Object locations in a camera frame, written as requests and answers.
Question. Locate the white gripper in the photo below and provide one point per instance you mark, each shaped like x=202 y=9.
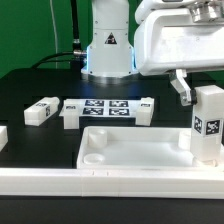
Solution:
x=169 y=40

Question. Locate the white desk top tray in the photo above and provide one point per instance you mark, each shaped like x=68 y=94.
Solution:
x=138 y=148

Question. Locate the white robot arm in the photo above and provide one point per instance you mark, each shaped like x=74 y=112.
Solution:
x=110 y=56

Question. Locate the white sheet with fiducial markers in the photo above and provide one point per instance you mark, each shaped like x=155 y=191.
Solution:
x=104 y=108

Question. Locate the white block at left edge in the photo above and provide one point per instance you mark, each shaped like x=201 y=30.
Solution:
x=3 y=137

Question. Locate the white front barrier rail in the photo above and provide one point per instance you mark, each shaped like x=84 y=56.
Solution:
x=112 y=183

